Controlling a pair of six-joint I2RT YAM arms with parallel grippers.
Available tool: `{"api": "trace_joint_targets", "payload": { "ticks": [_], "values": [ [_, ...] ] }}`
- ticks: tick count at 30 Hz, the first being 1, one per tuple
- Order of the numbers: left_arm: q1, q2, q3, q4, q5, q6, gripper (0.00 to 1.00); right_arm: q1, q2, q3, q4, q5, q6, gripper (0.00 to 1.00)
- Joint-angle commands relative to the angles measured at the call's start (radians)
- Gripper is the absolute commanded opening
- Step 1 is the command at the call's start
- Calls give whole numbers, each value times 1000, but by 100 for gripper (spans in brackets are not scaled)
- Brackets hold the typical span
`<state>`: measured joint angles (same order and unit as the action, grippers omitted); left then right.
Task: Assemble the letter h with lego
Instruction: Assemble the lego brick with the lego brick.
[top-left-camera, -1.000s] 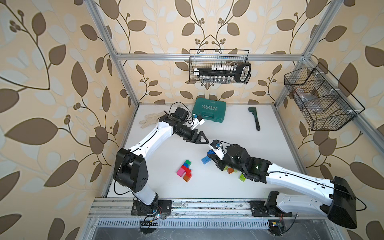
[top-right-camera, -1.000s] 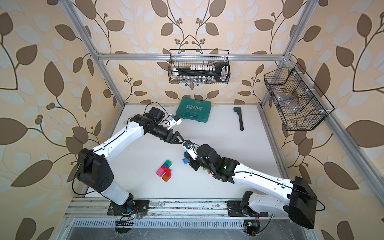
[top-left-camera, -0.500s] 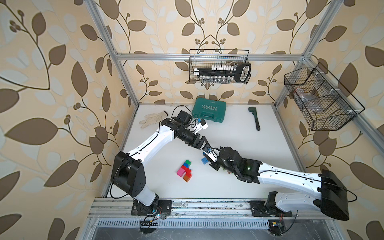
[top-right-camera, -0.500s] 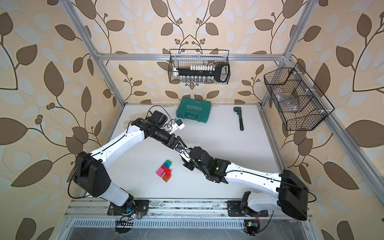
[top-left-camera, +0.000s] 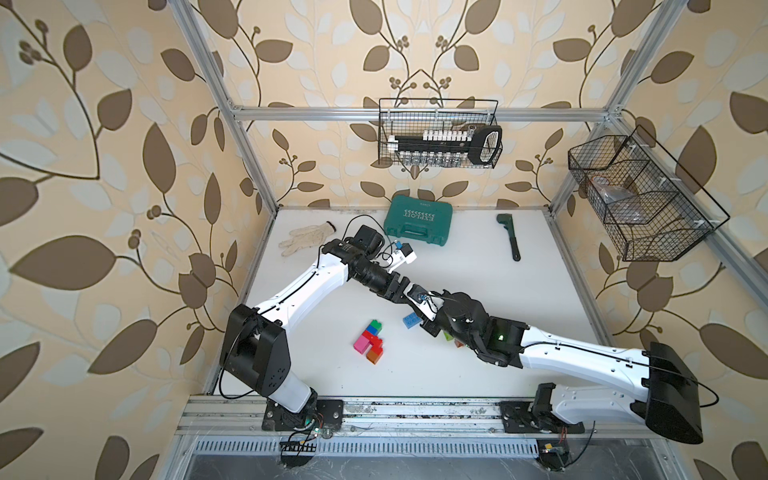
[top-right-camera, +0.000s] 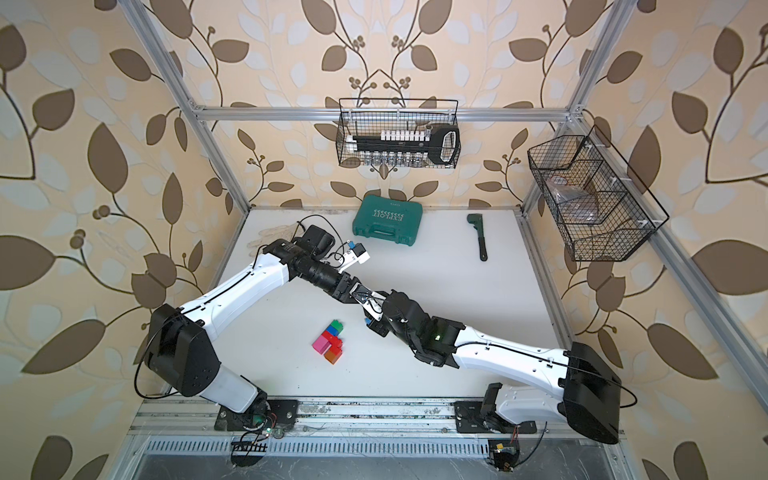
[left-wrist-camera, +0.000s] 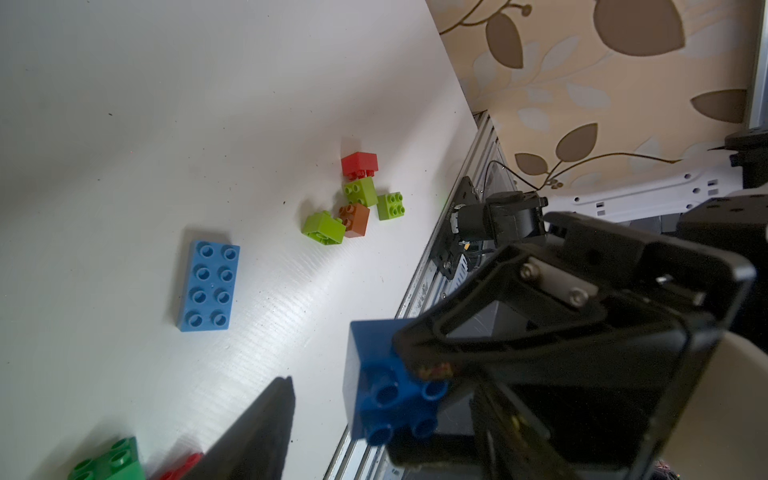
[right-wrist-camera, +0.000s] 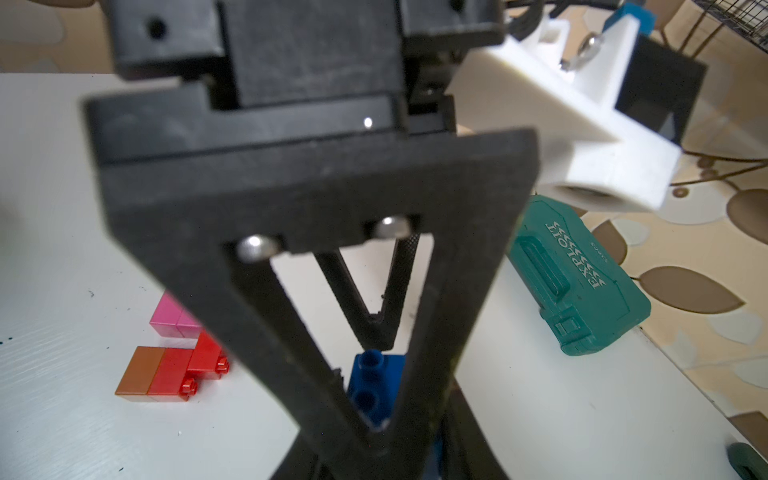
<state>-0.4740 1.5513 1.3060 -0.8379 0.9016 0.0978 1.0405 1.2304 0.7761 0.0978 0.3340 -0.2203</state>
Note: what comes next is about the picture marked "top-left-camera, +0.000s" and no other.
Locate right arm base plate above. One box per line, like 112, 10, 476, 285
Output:
499, 401, 585, 434

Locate red long lego brick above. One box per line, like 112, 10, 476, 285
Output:
362, 330, 383, 353

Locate pink lego brick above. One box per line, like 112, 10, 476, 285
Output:
353, 335, 371, 355

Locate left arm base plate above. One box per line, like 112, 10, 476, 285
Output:
261, 399, 344, 433

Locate black wire basket right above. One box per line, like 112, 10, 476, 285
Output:
568, 125, 731, 262

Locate aluminium frame top bar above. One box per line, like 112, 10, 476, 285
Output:
230, 105, 613, 124

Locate black wire basket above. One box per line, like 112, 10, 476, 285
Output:
377, 97, 503, 170
568, 125, 731, 262

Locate small circuit board left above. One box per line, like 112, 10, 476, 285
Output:
279, 427, 333, 469

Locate green plastic tool case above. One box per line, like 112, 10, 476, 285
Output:
384, 195, 453, 246

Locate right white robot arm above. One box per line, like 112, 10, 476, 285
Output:
406, 291, 704, 445

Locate aluminium front rail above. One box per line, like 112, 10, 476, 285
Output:
176, 395, 673, 439

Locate blue long lego brick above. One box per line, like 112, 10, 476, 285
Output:
403, 313, 422, 329

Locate black wire basket centre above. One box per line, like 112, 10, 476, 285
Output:
377, 97, 503, 170

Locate plastic bag in basket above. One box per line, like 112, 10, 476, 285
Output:
592, 176, 646, 225

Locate small circuit board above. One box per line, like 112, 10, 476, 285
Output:
536, 439, 570, 472
279, 427, 333, 469

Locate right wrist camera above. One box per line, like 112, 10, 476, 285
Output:
404, 284, 438, 322

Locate small circuit board right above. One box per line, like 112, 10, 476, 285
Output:
536, 439, 570, 472

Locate black white socket tool set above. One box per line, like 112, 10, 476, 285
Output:
383, 124, 503, 168

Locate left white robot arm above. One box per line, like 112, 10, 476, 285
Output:
219, 225, 416, 416

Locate green black wrench tool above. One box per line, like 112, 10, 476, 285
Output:
496, 214, 521, 262

